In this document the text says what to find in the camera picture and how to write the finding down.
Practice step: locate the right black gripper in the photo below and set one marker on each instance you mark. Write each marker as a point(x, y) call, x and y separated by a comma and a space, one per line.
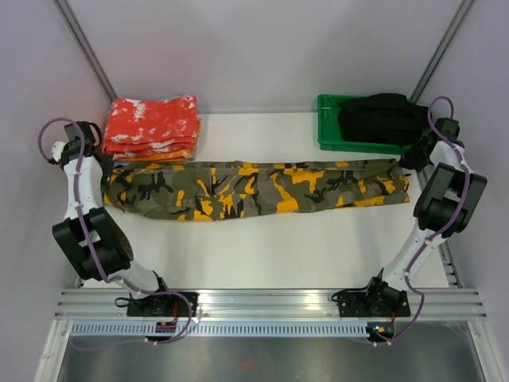
point(408, 160)

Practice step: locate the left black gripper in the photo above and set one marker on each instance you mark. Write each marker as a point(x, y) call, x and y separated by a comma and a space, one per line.
point(108, 168)

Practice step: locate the black trousers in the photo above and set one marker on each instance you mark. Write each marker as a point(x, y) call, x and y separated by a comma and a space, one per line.
point(385, 118)

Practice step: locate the camouflage yellow green trousers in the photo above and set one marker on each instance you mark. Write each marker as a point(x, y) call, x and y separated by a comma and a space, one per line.
point(214, 191)

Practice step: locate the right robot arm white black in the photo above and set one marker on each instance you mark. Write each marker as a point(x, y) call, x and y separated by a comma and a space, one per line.
point(444, 209)

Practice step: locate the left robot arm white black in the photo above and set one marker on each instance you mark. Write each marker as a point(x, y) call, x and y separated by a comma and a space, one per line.
point(93, 243)

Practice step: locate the red white folded trousers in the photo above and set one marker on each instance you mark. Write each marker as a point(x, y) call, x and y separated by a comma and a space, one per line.
point(134, 121)

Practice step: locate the orange folded trousers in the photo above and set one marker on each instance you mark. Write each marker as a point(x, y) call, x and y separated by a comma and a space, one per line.
point(151, 152)

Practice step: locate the green plastic tray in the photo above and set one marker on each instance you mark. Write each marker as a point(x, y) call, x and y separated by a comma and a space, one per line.
point(329, 136)

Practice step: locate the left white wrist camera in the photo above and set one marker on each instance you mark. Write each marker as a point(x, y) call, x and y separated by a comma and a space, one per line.
point(57, 151)

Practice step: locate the right corner aluminium post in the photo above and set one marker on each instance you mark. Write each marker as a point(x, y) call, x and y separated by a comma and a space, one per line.
point(445, 43)

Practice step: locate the corner aluminium post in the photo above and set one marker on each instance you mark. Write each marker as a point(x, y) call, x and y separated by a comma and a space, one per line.
point(445, 43)
point(80, 37)

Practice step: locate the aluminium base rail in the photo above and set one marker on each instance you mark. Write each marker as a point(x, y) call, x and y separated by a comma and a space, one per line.
point(441, 304)

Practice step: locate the left corner aluminium post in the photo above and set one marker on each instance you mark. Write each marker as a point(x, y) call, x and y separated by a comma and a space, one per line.
point(80, 37)

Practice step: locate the white slotted cable duct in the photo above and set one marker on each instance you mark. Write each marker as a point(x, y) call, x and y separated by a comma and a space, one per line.
point(221, 329)

